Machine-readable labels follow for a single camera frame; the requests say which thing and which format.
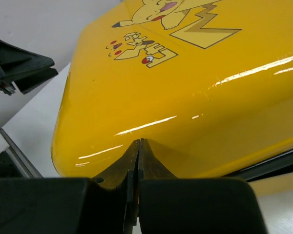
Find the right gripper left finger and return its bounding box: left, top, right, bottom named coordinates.
left=93, top=140, right=140, bottom=234

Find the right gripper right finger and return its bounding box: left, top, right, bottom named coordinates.
left=138, top=138, right=176, bottom=232

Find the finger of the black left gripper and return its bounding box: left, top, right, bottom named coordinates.
left=0, top=40, right=58, bottom=95

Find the yellow hard-shell suitcase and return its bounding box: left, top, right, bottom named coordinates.
left=51, top=0, right=293, bottom=191

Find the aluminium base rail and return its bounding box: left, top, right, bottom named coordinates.
left=0, top=128, right=43, bottom=178

